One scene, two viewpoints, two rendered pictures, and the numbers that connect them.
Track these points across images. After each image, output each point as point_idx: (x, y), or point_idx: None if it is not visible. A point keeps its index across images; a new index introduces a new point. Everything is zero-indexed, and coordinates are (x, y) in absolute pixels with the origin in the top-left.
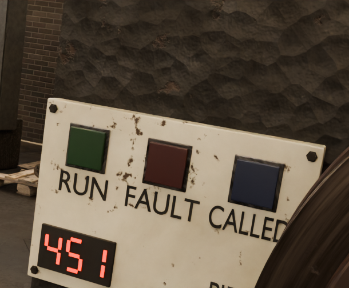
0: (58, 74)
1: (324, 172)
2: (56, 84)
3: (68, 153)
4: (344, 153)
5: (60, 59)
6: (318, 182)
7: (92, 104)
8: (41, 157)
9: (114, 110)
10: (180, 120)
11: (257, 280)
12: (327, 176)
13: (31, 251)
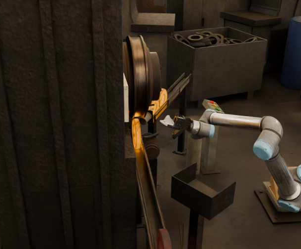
0: (123, 81)
1: (134, 69)
2: (123, 83)
3: (128, 93)
4: (134, 65)
5: (123, 78)
6: (135, 70)
7: (125, 82)
8: (128, 98)
9: (126, 80)
10: (123, 76)
11: (148, 81)
12: (147, 67)
13: (128, 116)
